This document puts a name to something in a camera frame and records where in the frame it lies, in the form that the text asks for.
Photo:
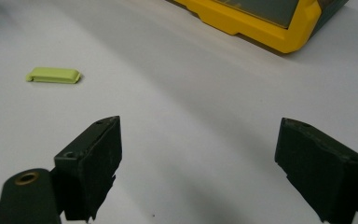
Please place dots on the small light green plastic piece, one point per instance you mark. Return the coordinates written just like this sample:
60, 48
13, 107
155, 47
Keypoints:
54, 74

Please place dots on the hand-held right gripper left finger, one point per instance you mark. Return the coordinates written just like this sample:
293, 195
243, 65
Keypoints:
90, 168

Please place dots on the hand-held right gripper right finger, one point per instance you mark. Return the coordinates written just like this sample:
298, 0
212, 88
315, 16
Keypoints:
320, 168

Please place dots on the yellow and black organizer case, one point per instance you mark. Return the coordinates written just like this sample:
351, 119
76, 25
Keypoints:
261, 26

